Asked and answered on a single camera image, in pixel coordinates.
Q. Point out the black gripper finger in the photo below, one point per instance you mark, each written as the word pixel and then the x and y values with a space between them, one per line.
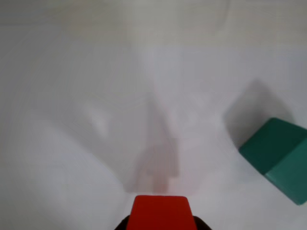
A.
pixel 123 225
pixel 201 224

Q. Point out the red cube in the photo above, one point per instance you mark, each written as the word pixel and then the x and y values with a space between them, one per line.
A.
pixel 160 213

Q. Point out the blue cube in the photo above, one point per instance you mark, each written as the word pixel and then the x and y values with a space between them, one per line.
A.
pixel 275 153

